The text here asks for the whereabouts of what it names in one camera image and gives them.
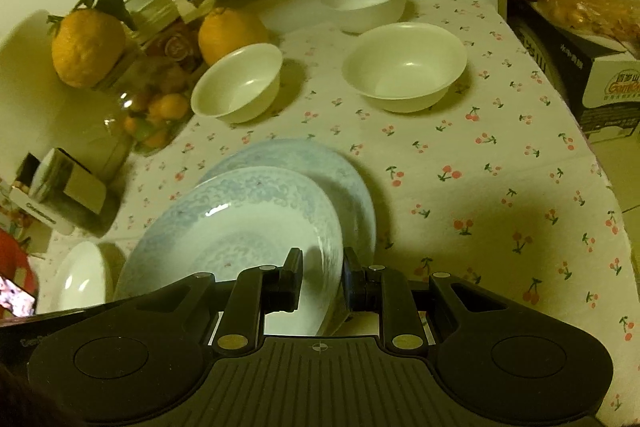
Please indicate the white kitchen appliance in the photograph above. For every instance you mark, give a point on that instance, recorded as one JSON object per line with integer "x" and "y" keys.
{"x": 45, "y": 107}

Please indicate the glass jar of kumquats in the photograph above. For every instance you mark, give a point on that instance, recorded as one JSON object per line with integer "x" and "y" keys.
{"x": 150, "y": 127}

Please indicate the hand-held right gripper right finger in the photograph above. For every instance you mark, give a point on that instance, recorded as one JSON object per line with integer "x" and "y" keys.
{"x": 351, "y": 294}

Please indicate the flat white box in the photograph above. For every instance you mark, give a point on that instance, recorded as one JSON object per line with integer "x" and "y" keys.
{"x": 35, "y": 209}

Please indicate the large orange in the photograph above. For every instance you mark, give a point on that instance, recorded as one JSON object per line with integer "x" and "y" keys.
{"x": 225, "y": 37}

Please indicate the cherry print tablecloth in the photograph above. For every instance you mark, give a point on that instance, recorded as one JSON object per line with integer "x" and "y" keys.
{"x": 450, "y": 147}

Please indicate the round metal tin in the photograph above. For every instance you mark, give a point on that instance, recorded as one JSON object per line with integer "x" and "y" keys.
{"x": 75, "y": 187}

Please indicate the small mandarin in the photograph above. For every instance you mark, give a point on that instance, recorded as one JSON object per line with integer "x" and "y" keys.
{"x": 132, "y": 125}
{"x": 167, "y": 107}

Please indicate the small white bowl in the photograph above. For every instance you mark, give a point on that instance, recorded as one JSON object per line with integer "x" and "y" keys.
{"x": 235, "y": 92}
{"x": 360, "y": 14}

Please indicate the stack of white papers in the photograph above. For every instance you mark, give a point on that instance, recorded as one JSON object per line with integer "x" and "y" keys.
{"x": 155, "y": 4}

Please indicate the printed cardboard box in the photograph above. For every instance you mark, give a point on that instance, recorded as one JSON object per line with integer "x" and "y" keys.
{"x": 600, "y": 97}

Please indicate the blue patterned plate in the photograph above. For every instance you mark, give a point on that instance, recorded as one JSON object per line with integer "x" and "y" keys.
{"x": 225, "y": 232}
{"x": 360, "y": 217}

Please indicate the large white bowl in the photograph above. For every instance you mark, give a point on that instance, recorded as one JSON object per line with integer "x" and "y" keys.
{"x": 400, "y": 67}

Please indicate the red stool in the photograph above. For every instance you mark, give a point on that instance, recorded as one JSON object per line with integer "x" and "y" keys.
{"x": 12, "y": 257}

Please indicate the phone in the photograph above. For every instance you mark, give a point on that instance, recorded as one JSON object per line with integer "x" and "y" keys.
{"x": 15, "y": 297}

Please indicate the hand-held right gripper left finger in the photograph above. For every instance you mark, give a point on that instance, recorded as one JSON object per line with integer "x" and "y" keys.
{"x": 292, "y": 282}

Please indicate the small white plate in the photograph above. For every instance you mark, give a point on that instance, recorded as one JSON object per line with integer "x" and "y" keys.
{"x": 80, "y": 277}

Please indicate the orange with green leaves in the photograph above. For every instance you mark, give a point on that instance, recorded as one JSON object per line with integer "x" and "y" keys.
{"x": 85, "y": 52}

